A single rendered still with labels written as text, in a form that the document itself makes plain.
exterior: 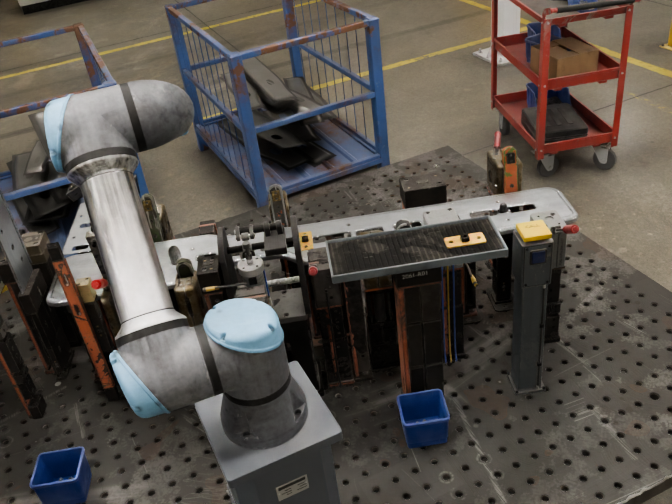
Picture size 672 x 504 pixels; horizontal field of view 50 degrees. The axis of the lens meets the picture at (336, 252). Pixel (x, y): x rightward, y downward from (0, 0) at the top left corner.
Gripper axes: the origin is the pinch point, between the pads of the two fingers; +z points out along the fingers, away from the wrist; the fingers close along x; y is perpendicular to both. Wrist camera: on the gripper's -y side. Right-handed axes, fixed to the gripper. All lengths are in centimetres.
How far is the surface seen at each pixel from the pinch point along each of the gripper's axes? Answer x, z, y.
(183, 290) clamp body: -22.6, 3.9, 17.6
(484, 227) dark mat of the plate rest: -30, -10, 85
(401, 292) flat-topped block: -37, 0, 66
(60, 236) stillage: 169, 99, -74
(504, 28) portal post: 365, 71, 219
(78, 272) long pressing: 2.1, 12.5, -12.8
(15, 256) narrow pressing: 0.5, 4.8, -26.4
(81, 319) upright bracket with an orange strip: -16.0, 14.2, -9.1
